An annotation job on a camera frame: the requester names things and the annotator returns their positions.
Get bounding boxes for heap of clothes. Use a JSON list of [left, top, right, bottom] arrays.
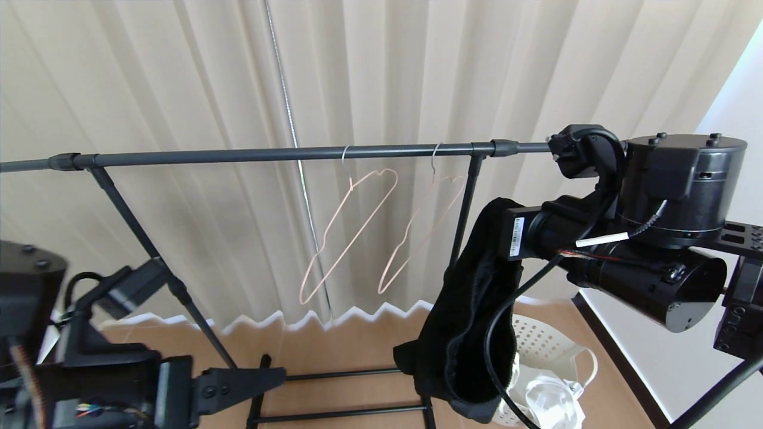
[[507, 363, 588, 429]]

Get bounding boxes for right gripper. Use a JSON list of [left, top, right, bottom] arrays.
[[502, 198, 588, 266]]

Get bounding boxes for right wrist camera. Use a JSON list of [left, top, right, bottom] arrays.
[[547, 124, 626, 209]]

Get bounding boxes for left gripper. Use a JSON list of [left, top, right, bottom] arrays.
[[54, 352, 287, 429]]

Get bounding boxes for beige curtain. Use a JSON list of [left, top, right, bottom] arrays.
[[0, 0, 763, 331]]

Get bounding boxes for black shorts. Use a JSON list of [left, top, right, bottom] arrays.
[[393, 197, 525, 424]]

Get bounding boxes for black clothes rack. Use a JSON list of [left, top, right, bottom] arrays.
[[0, 140, 552, 429]]

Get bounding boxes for pink clothes hanger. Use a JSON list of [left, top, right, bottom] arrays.
[[379, 143, 466, 294], [300, 145, 398, 306]]

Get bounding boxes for white laundry basket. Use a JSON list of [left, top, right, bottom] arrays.
[[495, 314, 598, 429]]

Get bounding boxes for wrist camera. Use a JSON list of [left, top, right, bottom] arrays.
[[63, 259, 173, 364], [547, 124, 626, 209]]

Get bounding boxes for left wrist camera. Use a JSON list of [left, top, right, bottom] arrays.
[[63, 259, 173, 364]]

